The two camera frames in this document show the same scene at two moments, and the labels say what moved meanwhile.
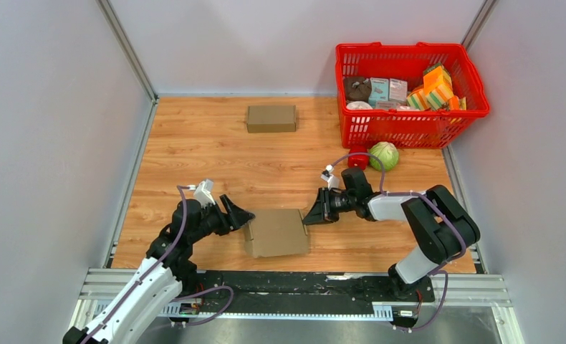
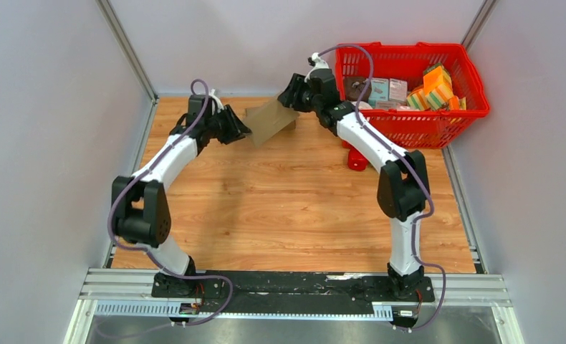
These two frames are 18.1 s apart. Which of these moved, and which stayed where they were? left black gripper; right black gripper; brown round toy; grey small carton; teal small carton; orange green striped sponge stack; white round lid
Moved: left black gripper; right black gripper
Stayed: orange green striped sponge stack; grey small carton; brown round toy; white round lid; teal small carton
